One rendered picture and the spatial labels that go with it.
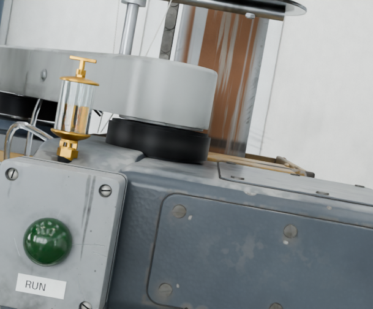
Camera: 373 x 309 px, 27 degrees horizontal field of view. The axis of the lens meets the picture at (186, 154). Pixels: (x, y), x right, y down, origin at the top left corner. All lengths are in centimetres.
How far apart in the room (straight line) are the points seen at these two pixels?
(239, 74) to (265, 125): 471
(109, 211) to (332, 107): 531
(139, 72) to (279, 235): 20
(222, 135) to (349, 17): 484
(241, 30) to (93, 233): 58
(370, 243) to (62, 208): 21
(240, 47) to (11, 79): 32
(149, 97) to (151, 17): 512
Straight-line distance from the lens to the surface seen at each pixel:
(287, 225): 52
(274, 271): 53
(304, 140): 572
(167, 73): 63
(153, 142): 63
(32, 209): 48
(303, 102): 572
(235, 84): 101
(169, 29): 107
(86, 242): 48
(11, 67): 86
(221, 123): 101
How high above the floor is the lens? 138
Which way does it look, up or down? 3 degrees down
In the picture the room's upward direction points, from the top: 10 degrees clockwise
